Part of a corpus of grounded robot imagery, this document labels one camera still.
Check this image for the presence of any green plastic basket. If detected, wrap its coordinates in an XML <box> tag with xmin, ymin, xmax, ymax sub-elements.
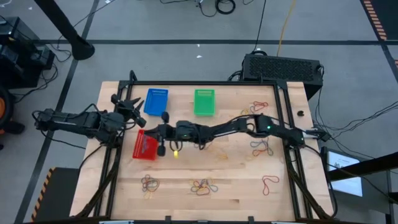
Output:
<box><xmin>193</xmin><ymin>88</ymin><xmax>216</xmax><ymax>117</ymax></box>

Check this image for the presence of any black aluminium table frame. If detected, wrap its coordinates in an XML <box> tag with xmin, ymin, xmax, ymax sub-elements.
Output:
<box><xmin>70</xmin><ymin>70</ymin><xmax>338</xmax><ymax>224</ymax></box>

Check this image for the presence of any orange and black wheel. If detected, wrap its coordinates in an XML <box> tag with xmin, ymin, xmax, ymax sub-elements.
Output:
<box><xmin>0</xmin><ymin>86</ymin><xmax>16</xmax><ymax>132</ymax></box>

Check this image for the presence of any red plastic basket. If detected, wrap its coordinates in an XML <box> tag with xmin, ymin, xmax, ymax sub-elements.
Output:
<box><xmin>132</xmin><ymin>129</ymin><xmax>159</xmax><ymax>161</ymax></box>

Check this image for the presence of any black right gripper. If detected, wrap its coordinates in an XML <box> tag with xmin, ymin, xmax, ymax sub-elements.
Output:
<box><xmin>144</xmin><ymin>111</ymin><xmax>178</xmax><ymax>157</ymax></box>

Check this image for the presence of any computer monitor white screen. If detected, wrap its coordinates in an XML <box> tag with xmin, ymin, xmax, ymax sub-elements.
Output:
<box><xmin>320</xmin><ymin>146</ymin><xmax>364</xmax><ymax>198</ymax></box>

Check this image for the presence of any black pole stand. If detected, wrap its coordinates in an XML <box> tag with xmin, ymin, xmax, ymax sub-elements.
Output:
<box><xmin>33</xmin><ymin>0</ymin><xmax>96</xmax><ymax>61</ymax></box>

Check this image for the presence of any black equipment cart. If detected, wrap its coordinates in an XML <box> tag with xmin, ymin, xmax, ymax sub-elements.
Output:
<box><xmin>0</xmin><ymin>17</ymin><xmax>56</xmax><ymax>90</ymax></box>

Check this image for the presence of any hazard striped black mat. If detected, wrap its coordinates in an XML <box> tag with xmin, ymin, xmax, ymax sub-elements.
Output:
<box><xmin>30</xmin><ymin>167</ymin><xmax>81</xmax><ymax>223</ymax></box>
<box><xmin>360</xmin><ymin>0</ymin><xmax>398</xmax><ymax>42</ymax></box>

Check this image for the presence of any yellow power cable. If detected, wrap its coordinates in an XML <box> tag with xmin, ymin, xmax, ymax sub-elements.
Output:
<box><xmin>276</xmin><ymin>0</ymin><xmax>297</xmax><ymax>57</ymax></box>

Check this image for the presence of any black coiled cable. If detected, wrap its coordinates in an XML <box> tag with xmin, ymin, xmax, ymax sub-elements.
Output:
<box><xmin>215</xmin><ymin>0</ymin><xmax>236</xmax><ymax>16</ymax></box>

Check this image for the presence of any black perforated computer case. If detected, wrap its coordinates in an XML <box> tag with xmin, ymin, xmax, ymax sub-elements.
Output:
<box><xmin>241</xmin><ymin>53</ymin><xmax>324</xmax><ymax>100</ymax></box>

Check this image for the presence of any black metal beam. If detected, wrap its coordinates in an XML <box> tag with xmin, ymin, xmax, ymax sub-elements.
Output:
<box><xmin>328</xmin><ymin>151</ymin><xmax>398</xmax><ymax>182</ymax></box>

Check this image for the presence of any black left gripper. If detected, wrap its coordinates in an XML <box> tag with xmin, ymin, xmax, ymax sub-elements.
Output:
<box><xmin>111</xmin><ymin>93</ymin><xmax>147</xmax><ymax>128</ymax></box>

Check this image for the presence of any black power cable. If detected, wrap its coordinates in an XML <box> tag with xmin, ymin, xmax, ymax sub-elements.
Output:
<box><xmin>251</xmin><ymin>0</ymin><xmax>267</xmax><ymax>54</ymax></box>

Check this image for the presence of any blue plastic basket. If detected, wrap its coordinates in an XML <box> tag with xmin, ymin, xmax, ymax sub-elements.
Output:
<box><xmin>143</xmin><ymin>88</ymin><xmax>169</xmax><ymax>117</ymax></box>

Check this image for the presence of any black cable bundle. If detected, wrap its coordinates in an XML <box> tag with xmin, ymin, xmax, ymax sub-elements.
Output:
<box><xmin>313</xmin><ymin>63</ymin><xmax>398</xmax><ymax>162</ymax></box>

